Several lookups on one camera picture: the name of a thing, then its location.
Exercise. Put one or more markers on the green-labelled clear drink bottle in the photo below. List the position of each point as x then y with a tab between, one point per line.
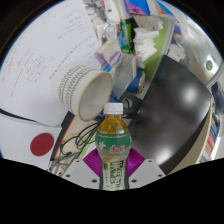
113	146

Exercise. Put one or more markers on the printed white paper sheet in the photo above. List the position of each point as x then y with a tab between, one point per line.
40	56

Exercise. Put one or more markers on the flat round red coaster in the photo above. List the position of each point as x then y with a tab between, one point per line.
42	144

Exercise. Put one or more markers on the grey metal laptop stand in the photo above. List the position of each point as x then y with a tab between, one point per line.
61	163

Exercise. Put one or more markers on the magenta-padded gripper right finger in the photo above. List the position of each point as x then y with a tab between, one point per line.
148	171

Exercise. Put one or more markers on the black monitor stand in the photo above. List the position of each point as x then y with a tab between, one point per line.
131	104

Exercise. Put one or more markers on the clear plastic bag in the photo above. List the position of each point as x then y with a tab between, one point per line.
124	75

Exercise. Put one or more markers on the small purple-tinted plastic bag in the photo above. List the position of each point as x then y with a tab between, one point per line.
108	52

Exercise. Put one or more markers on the black computer monitor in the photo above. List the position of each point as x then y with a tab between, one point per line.
173	110

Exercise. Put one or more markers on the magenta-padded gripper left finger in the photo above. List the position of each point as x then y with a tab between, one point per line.
78	171

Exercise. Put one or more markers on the stack of white napkins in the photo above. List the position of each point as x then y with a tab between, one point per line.
145	43

